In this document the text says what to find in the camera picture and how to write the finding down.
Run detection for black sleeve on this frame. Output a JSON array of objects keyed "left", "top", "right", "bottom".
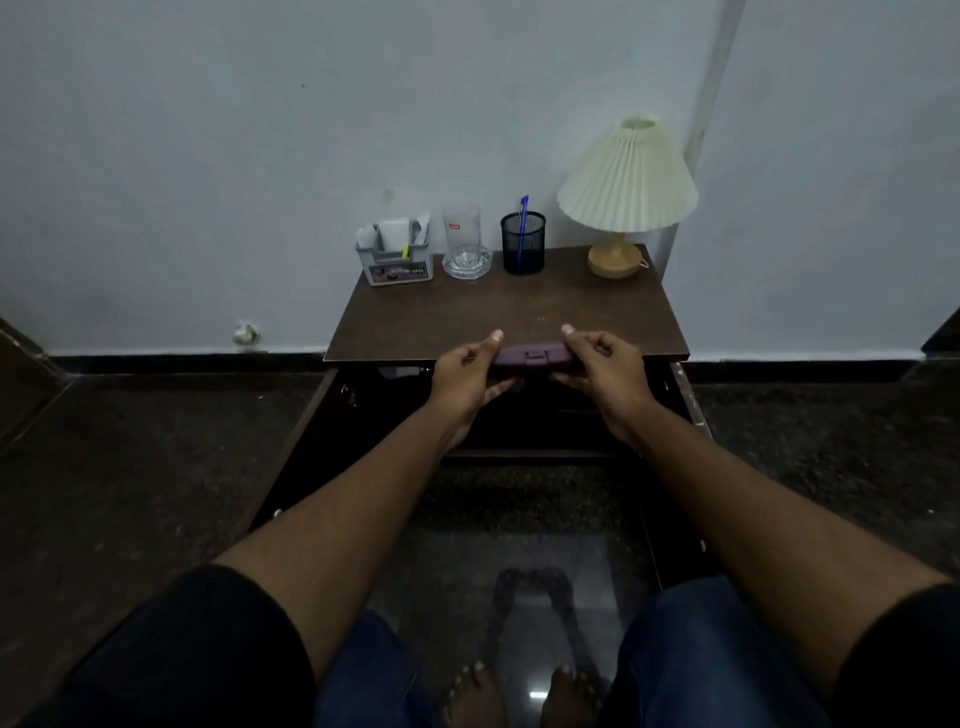
[
  {"left": 16, "top": 563, "right": 319, "bottom": 728},
  {"left": 831, "top": 583, "right": 960, "bottom": 728}
]

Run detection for brown wooden cabinet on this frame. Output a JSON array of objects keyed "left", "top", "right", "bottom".
[{"left": 246, "top": 243, "right": 715, "bottom": 595}]

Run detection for white paper sachets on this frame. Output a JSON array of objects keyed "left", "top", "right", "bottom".
[{"left": 356, "top": 211, "right": 432, "bottom": 253}]

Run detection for person's foot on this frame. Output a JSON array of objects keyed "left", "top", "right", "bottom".
[
  {"left": 442, "top": 663, "right": 511, "bottom": 728},
  {"left": 541, "top": 664, "right": 603, "bottom": 728}
]

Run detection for person's right foot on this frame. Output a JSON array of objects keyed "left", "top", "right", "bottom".
[{"left": 541, "top": 664, "right": 603, "bottom": 728}]

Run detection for person's right hand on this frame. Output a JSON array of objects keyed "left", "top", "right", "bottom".
[{"left": 550, "top": 323, "right": 663, "bottom": 453}]

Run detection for person's left forearm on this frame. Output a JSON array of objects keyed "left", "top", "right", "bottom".
[{"left": 213, "top": 405, "right": 472, "bottom": 685}]

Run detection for dark wooden furniture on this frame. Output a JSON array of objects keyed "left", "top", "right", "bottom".
[
  {"left": 920, "top": 306, "right": 960, "bottom": 357},
  {"left": 0, "top": 316, "right": 65, "bottom": 447}
]

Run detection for clear glass tumbler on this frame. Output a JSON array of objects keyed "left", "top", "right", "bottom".
[{"left": 441, "top": 203, "right": 483, "bottom": 262}]

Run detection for person's right forearm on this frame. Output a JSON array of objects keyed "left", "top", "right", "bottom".
[{"left": 632, "top": 408, "right": 955, "bottom": 702}]

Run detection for purple plastic case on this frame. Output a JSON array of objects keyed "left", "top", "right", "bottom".
[{"left": 490, "top": 342, "right": 584, "bottom": 374}]

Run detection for black right sleeve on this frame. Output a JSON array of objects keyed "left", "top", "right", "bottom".
[{"left": 831, "top": 583, "right": 960, "bottom": 728}]

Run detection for person's left hand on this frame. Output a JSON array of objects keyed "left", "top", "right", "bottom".
[{"left": 428, "top": 329, "right": 523, "bottom": 453}]

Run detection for black mesh pen holder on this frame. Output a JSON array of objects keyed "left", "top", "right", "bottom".
[{"left": 500, "top": 210, "right": 548, "bottom": 276}]

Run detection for black left sleeve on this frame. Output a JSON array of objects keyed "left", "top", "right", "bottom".
[{"left": 16, "top": 563, "right": 319, "bottom": 728}]

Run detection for clear glass ashtray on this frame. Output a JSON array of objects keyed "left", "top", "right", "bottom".
[{"left": 440, "top": 246, "right": 495, "bottom": 282}]

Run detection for grey sachet organizer box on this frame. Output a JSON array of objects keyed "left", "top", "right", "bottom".
[{"left": 354, "top": 238, "right": 435, "bottom": 288}]

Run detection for person's left foot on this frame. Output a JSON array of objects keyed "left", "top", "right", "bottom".
[{"left": 442, "top": 663, "right": 511, "bottom": 728}]

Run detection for cream pleated table lamp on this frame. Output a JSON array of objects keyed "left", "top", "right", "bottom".
[{"left": 555, "top": 115, "right": 700, "bottom": 281}]

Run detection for person's left leg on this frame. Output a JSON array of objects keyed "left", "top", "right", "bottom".
[{"left": 313, "top": 609, "right": 440, "bottom": 728}]

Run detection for person's leg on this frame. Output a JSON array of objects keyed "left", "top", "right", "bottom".
[
  {"left": 600, "top": 574, "right": 835, "bottom": 728},
  {"left": 313, "top": 609, "right": 440, "bottom": 728}
]

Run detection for person's right leg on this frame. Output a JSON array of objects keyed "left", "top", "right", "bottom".
[{"left": 600, "top": 574, "right": 835, "bottom": 728}]

